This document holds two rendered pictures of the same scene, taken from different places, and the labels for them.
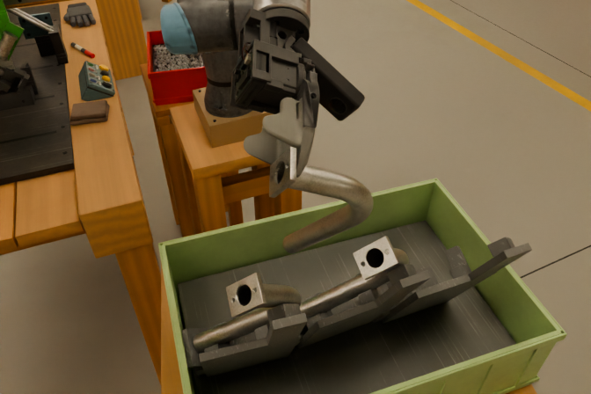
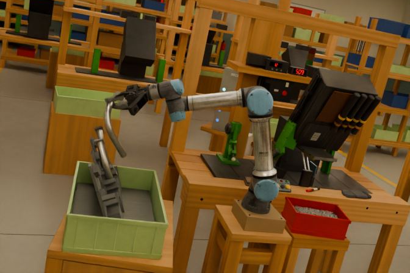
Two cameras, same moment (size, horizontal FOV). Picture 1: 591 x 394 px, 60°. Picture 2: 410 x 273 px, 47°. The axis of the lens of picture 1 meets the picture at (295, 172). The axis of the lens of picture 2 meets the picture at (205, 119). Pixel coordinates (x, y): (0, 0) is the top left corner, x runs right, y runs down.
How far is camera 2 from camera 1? 2.39 m
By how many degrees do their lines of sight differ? 85
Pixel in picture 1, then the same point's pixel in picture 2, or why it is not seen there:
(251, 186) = (221, 241)
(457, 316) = not seen: hidden behind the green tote
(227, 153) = (226, 213)
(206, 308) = (135, 192)
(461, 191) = not seen: outside the picture
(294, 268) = (144, 209)
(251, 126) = (239, 214)
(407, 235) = not seen: hidden behind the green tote
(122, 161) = (215, 184)
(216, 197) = (213, 229)
